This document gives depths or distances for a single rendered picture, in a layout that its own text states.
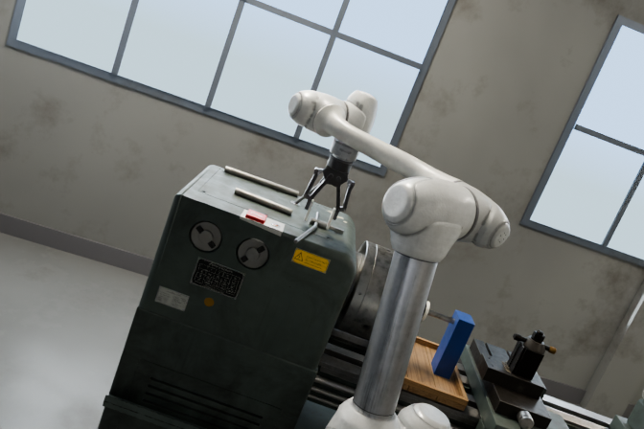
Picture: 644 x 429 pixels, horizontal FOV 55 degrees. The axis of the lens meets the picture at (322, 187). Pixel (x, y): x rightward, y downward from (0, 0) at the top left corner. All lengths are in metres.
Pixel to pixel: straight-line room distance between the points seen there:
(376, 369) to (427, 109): 2.73
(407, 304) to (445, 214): 0.22
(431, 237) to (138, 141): 2.85
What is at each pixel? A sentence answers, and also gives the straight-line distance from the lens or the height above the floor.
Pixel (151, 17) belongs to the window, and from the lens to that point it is 3.86.
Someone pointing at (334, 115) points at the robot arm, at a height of 1.64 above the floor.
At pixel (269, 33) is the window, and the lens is 3.80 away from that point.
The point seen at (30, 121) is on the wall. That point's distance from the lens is 4.13.
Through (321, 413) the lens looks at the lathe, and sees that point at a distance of 2.48.
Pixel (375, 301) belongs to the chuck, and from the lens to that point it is 2.04.
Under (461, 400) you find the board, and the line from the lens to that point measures 2.20.
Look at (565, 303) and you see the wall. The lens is 4.76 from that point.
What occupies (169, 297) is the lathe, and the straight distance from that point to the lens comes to 2.00.
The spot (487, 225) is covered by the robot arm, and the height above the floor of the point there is 1.57.
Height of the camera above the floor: 1.84
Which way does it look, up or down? 13 degrees down
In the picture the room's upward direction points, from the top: 21 degrees clockwise
